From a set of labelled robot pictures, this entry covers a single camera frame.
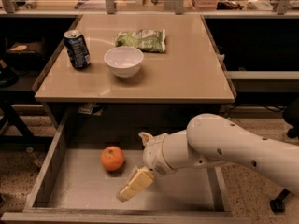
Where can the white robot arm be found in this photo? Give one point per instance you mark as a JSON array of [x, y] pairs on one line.
[[211, 140]]

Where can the black stand left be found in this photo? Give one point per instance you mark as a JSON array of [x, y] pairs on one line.
[[16, 89]]

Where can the blue soda can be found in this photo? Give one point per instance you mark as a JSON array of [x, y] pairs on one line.
[[77, 49]]

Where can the white bowl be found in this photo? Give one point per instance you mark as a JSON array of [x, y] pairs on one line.
[[124, 61]]

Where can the green chip bag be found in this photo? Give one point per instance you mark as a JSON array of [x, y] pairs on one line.
[[145, 40]]

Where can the orange fruit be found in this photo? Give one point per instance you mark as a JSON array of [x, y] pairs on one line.
[[112, 158]]

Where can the beige counter cabinet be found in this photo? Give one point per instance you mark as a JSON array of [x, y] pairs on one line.
[[187, 72]]

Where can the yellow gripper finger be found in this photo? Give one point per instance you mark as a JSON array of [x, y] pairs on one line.
[[145, 137], [139, 179]]

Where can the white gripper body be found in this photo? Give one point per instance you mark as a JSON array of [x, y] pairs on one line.
[[156, 154]]

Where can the open grey drawer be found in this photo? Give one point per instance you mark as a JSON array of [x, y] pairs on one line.
[[73, 187]]

